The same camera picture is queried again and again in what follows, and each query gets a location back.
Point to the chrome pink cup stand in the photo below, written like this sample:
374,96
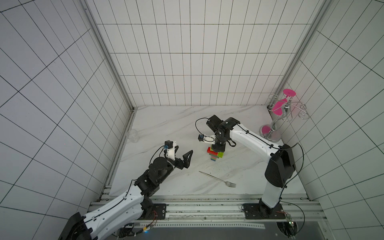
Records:
283,109

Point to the red 2x4 brick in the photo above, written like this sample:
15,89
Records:
209,151

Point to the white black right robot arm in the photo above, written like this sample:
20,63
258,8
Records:
278,156

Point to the clear glass cup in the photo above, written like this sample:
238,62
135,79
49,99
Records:
133,136

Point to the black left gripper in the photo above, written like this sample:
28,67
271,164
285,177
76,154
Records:
186,163

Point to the silver metal fork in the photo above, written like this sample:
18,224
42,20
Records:
228,184

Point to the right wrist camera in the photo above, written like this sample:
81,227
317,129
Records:
206,139

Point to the aluminium mounting rail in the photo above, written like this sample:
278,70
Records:
178,211

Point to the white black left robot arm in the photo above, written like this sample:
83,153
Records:
131,205

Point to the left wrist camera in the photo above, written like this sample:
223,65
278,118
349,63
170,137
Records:
169,150

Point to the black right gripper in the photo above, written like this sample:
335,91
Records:
216,144

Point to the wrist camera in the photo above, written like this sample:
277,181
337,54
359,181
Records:
169,150
206,139

